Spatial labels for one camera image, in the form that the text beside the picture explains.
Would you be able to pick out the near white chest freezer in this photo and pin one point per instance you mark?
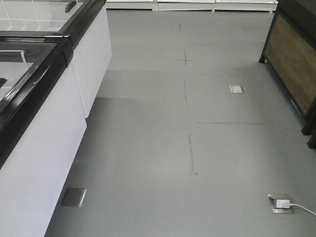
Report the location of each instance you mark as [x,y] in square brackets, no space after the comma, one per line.
[41,126]

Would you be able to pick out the white power adapter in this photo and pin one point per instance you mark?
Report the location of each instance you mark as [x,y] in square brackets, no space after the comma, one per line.
[282,203]

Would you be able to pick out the white chest freezer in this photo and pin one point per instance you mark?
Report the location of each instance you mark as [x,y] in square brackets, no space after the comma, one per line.
[83,23]
[41,126]

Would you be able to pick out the wooden black-framed display counter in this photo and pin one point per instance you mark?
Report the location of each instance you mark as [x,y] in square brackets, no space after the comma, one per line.
[290,50]

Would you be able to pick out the far white chest freezer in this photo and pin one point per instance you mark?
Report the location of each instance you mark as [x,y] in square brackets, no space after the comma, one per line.
[83,23]

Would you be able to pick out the steel floor socket plate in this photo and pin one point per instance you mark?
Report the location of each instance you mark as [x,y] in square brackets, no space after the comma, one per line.
[236,89]

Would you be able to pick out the steel floor plate near freezer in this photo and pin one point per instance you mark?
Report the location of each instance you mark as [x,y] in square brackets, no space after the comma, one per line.
[73,197]

